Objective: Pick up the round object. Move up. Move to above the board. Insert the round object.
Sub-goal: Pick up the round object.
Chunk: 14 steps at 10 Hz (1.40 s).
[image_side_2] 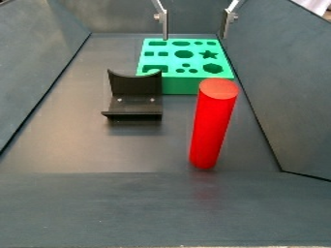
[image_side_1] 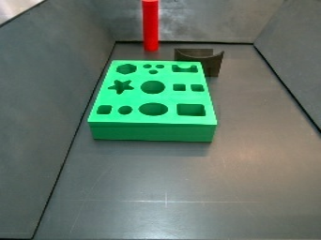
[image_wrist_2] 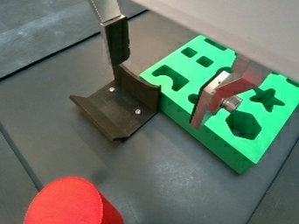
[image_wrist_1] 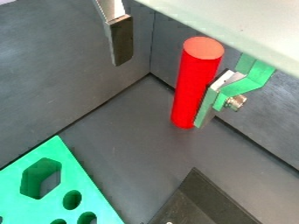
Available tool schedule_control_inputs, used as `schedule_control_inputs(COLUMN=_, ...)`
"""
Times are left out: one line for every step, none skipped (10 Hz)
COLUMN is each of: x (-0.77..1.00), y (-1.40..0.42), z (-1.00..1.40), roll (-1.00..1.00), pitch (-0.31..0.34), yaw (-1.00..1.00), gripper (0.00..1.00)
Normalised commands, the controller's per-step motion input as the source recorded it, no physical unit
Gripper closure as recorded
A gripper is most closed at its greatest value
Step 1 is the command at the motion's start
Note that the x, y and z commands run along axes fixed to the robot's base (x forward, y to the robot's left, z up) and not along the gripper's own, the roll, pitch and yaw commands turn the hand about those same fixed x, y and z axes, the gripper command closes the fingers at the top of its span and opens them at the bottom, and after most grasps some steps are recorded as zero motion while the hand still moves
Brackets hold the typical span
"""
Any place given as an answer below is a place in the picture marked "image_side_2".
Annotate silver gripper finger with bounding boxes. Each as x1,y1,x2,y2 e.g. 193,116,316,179
223,0,240,38
151,0,168,41

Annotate red cylinder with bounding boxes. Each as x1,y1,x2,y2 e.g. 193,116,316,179
188,78,239,170

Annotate green shape sorter board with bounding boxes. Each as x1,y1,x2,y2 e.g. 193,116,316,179
136,38,234,95

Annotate black curved holder bracket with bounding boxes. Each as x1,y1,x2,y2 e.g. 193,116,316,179
101,70,163,121

